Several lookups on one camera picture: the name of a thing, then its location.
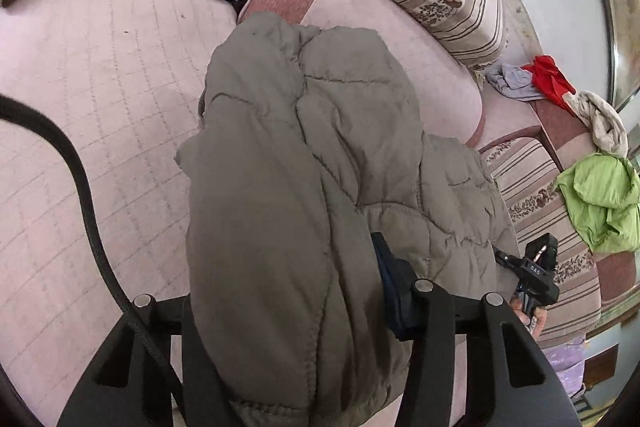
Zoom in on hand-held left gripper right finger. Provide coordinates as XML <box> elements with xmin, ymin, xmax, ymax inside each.
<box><xmin>370</xmin><ymin>232</ymin><xmax>583</xmax><ymax>427</ymax></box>

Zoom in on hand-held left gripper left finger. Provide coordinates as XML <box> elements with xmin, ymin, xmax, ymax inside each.
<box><xmin>56</xmin><ymin>293</ymin><xmax>236</xmax><ymax>427</ymax></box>

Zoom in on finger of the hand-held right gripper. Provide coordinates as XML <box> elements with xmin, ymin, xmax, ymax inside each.
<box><xmin>492</xmin><ymin>246</ymin><xmax>525</xmax><ymax>269</ymax></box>

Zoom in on olive quilted puffer jacket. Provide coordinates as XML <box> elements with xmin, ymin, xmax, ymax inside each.
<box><xmin>174</xmin><ymin>11</ymin><xmax>521</xmax><ymax>427</ymax></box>

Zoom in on person's right hand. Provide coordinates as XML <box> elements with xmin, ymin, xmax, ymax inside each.
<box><xmin>509</xmin><ymin>297</ymin><xmax>548</xmax><ymax>338</ymax></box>

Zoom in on green jacket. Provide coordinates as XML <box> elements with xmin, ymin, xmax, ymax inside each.
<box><xmin>555</xmin><ymin>153</ymin><xmax>640</xmax><ymax>255</ymax></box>

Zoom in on purple patterned pants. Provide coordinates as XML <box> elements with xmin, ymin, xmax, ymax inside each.
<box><xmin>542</xmin><ymin>339</ymin><xmax>587</xmax><ymax>400</ymax></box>

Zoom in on cream cloth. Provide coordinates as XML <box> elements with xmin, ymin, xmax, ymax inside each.
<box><xmin>562</xmin><ymin>91</ymin><xmax>629</xmax><ymax>156</ymax></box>

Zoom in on grey cloth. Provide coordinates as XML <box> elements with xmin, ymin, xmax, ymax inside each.
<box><xmin>486</xmin><ymin>63</ymin><xmax>543</xmax><ymax>102</ymax></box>

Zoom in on red cloth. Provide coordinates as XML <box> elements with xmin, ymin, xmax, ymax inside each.
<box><xmin>521</xmin><ymin>55</ymin><xmax>577</xmax><ymax>116</ymax></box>

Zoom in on black braided cable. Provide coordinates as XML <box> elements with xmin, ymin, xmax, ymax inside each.
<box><xmin>0</xmin><ymin>94</ymin><xmax>186</xmax><ymax>408</ymax></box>

